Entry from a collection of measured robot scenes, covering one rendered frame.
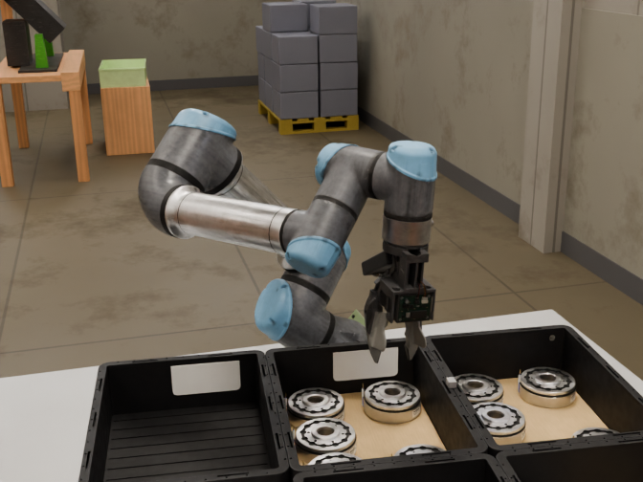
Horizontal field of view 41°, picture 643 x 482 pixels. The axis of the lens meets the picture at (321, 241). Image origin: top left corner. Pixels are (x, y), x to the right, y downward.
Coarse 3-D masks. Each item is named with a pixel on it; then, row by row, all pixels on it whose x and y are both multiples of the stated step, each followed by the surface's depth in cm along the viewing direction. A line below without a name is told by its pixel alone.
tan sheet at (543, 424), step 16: (512, 384) 167; (512, 400) 162; (576, 400) 161; (528, 416) 156; (544, 416) 156; (560, 416) 156; (576, 416) 156; (592, 416) 156; (528, 432) 151; (544, 432) 151; (560, 432) 151
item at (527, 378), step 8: (536, 368) 167; (544, 368) 166; (552, 368) 166; (528, 376) 164; (560, 376) 164; (568, 376) 164; (528, 384) 161; (536, 384) 161; (560, 384) 160; (568, 384) 161; (536, 392) 159; (544, 392) 158; (552, 392) 158; (560, 392) 158; (568, 392) 159
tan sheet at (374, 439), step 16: (352, 400) 162; (352, 416) 157; (368, 416) 157; (368, 432) 152; (384, 432) 152; (400, 432) 152; (416, 432) 152; (432, 432) 151; (368, 448) 147; (384, 448) 147; (400, 448) 147; (304, 464) 143
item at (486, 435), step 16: (432, 336) 165; (448, 336) 165; (464, 336) 165; (480, 336) 166; (576, 336) 164; (432, 352) 159; (592, 352) 158; (448, 368) 153; (608, 368) 152; (624, 384) 146; (464, 400) 142; (640, 400) 142; (480, 432) 133; (624, 432) 132; (640, 432) 132; (496, 448) 129; (512, 448) 129; (528, 448) 129
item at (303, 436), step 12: (312, 420) 150; (324, 420) 150; (336, 420) 150; (300, 432) 147; (348, 432) 146; (300, 444) 143; (312, 444) 143; (324, 444) 143; (336, 444) 143; (348, 444) 143
